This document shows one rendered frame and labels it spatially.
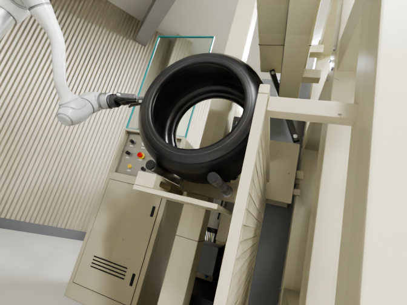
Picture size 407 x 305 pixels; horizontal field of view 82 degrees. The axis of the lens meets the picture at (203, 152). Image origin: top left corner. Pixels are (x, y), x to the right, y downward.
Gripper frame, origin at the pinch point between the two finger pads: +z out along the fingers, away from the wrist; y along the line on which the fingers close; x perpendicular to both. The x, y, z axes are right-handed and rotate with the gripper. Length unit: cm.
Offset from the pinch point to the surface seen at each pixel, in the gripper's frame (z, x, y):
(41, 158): -233, -2, 141
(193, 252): 28, 73, 28
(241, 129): 53, 22, -13
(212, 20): -29, -247, 182
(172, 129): 10.9, 10.0, 15.9
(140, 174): 11.5, 41.7, -9.3
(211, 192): 34, 42, 25
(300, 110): 69, 39, -58
